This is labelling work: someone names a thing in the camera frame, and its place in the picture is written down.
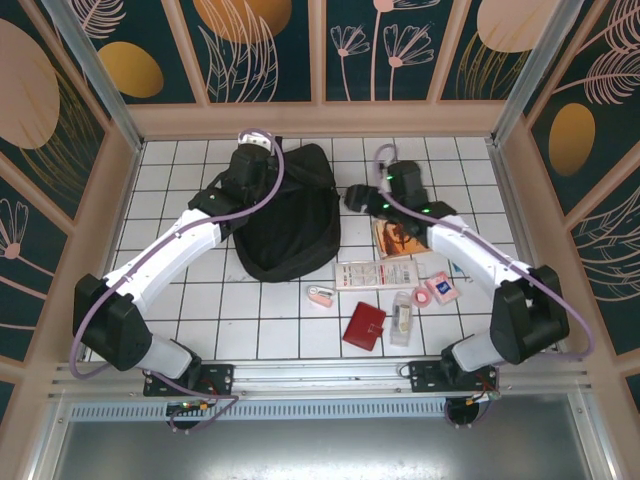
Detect clear white red-label pen package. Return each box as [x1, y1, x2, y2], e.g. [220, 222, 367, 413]
[333, 258, 426, 292]

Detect black fabric backpack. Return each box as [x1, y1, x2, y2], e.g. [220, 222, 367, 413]
[232, 134, 344, 284]

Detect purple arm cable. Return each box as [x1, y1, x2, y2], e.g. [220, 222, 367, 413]
[71, 128, 287, 434]
[374, 143, 597, 431]

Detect orange brown cover book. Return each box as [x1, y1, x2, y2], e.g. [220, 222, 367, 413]
[370, 214, 434, 260]

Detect clear plastic small box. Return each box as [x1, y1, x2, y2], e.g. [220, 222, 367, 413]
[389, 290, 415, 349]

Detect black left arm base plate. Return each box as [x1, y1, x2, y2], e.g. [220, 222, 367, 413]
[143, 363, 235, 397]

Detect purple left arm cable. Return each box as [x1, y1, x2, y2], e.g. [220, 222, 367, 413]
[71, 128, 287, 434]

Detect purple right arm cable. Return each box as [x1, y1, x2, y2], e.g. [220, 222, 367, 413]
[374, 143, 597, 431]

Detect grey metal sheet panel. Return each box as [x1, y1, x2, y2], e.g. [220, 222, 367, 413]
[49, 419, 611, 480]

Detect red leather wallet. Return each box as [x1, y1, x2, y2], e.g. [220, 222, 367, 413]
[342, 301, 388, 354]

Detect pink tissue pack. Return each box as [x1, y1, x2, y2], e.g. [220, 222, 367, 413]
[424, 270, 459, 305]

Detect slotted grey cable duct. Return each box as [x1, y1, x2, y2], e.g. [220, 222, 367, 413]
[69, 402, 586, 421]

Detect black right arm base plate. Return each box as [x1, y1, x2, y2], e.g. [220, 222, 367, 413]
[409, 359, 501, 394]

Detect pink white small stapler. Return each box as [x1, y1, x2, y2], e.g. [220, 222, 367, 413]
[305, 283, 335, 309]

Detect aluminium frame post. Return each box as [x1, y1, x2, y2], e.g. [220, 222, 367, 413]
[47, 0, 146, 151]
[489, 0, 586, 146]

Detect aluminium side rail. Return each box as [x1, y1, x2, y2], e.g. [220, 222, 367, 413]
[487, 139, 569, 356]

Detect aluminium mounting rail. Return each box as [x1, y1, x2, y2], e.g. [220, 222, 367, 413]
[49, 352, 596, 401]

